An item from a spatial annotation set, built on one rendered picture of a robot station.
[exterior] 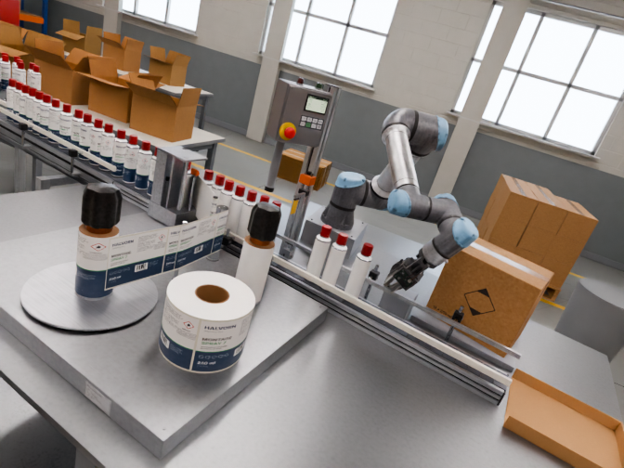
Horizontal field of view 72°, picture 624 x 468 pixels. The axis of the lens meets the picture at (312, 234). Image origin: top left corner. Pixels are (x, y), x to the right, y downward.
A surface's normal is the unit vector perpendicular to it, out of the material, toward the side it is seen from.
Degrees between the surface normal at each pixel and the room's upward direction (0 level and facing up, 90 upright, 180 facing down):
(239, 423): 0
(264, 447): 0
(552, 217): 90
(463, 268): 90
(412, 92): 90
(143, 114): 90
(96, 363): 0
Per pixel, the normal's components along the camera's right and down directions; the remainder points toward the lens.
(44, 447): 0.26, -0.89
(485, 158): -0.34, 0.28
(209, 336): 0.24, 0.44
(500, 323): -0.61, 0.14
